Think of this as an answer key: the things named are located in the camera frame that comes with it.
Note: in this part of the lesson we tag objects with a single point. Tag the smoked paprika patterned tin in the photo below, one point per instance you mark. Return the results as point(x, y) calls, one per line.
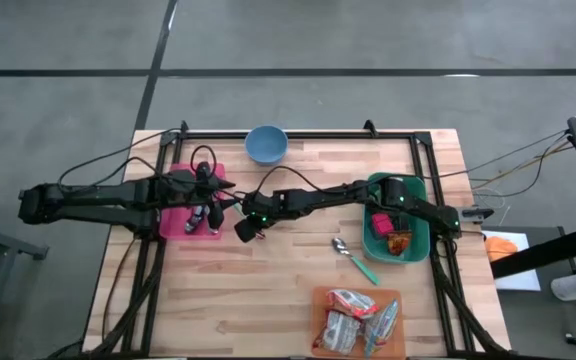
point(383, 225)

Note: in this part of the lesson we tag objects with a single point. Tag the black table clamp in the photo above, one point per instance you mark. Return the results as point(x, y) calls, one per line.
point(184, 126)
point(370, 127)

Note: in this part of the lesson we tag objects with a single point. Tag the grey metal bracket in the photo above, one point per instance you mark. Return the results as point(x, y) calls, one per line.
point(475, 214)

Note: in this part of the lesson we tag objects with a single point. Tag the brown food packet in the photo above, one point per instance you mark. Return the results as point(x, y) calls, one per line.
point(338, 332)

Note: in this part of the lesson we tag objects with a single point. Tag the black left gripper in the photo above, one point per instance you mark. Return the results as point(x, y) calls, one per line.
point(212, 215)

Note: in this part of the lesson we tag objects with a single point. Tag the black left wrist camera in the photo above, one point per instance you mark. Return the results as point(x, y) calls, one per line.
point(180, 180)

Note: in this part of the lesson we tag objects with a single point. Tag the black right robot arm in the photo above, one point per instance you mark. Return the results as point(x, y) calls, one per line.
point(328, 192)

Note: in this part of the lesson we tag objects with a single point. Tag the white paper sheet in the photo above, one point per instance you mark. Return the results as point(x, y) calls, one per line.
point(518, 280)

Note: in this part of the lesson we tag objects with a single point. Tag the orange cloth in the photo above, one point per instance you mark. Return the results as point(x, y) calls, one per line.
point(500, 248)

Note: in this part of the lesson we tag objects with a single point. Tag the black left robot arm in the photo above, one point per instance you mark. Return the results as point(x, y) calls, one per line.
point(93, 200)

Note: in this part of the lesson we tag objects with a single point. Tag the teal object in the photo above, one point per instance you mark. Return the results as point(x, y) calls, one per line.
point(418, 250)

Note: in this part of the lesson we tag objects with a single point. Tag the orange plastic bin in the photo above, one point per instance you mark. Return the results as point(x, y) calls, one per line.
point(318, 295)

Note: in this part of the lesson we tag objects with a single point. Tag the red yellow flavour packet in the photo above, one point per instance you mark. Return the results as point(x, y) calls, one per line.
point(353, 302)

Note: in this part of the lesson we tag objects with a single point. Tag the metal spice tin beige label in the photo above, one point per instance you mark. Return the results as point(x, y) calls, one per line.
point(399, 243)

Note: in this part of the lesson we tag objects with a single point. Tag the pink plastic bin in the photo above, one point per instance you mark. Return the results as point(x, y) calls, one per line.
point(173, 225)

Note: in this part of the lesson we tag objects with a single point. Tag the black aluminium rig frame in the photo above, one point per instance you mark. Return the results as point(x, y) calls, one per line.
point(318, 135)

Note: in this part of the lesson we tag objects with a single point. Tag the grey-blue bowl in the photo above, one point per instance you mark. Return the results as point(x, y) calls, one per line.
point(266, 145)

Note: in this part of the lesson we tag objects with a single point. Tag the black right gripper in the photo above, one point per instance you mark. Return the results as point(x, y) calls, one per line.
point(248, 231)

